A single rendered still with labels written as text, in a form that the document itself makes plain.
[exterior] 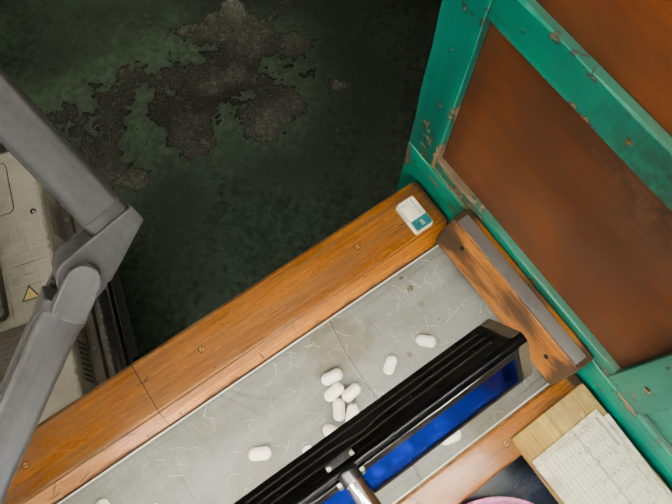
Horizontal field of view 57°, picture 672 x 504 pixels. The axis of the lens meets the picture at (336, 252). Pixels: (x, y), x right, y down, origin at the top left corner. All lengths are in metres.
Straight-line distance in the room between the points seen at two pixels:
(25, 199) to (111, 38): 0.96
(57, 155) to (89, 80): 1.55
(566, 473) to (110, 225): 0.75
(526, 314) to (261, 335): 0.42
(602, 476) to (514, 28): 0.68
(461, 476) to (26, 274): 1.01
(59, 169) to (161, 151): 1.34
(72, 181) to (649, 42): 0.61
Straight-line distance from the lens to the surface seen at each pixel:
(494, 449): 1.04
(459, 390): 0.68
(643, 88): 0.65
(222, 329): 1.04
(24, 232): 1.55
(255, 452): 1.02
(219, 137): 2.08
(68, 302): 0.77
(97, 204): 0.77
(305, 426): 1.03
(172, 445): 1.06
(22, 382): 0.84
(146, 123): 2.16
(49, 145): 0.77
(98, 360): 1.52
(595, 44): 0.67
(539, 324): 0.99
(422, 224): 1.07
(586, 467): 1.06
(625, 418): 1.07
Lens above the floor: 1.77
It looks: 71 degrees down
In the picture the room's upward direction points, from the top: 1 degrees clockwise
